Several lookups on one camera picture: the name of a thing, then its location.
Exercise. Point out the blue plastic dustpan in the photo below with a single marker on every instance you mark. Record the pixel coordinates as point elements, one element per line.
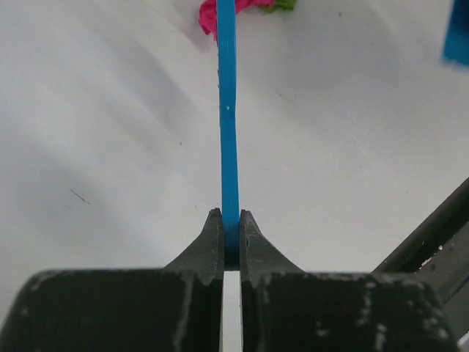
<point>455,49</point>

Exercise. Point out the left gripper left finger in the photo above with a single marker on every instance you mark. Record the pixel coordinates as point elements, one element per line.
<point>174,308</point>

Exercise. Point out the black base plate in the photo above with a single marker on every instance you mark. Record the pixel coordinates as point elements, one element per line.
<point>437,252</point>

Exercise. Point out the blue hand brush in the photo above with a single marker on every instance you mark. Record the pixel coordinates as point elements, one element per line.
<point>227,84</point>

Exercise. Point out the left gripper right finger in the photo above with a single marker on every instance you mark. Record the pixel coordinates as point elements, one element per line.
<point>287,309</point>

